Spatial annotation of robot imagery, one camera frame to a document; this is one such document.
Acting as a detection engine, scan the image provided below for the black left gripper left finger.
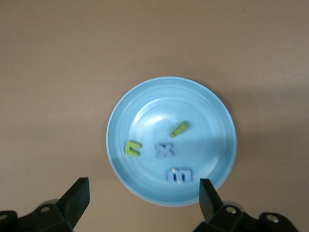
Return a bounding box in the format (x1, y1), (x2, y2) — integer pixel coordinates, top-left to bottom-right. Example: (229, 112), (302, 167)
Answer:
(0, 177), (91, 232)

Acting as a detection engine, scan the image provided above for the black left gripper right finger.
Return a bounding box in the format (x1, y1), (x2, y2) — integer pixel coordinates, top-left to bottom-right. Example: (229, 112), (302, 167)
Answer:
(194, 178), (300, 232)

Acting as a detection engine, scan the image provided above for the blue foam letter m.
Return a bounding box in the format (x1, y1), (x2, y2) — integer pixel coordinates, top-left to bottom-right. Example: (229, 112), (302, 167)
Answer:
(167, 167), (194, 184)

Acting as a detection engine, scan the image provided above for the blue foam letter x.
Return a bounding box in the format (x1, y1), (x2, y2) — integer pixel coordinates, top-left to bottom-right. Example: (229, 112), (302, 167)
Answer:
(155, 143), (175, 160)

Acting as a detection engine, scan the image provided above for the green foam letter c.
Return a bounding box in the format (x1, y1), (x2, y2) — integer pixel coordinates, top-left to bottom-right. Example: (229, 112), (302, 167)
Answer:
(124, 141), (142, 158)

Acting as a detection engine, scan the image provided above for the green foam letter i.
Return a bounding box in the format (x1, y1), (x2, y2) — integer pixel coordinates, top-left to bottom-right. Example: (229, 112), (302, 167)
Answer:
(169, 121), (189, 138)

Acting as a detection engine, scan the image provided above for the blue plate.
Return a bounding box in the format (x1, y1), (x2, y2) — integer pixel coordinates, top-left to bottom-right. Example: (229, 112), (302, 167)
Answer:
(106, 76), (238, 207)

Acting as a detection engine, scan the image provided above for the brown table cover mat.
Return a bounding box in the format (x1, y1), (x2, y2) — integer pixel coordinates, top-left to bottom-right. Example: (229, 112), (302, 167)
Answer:
(0, 0), (309, 232)

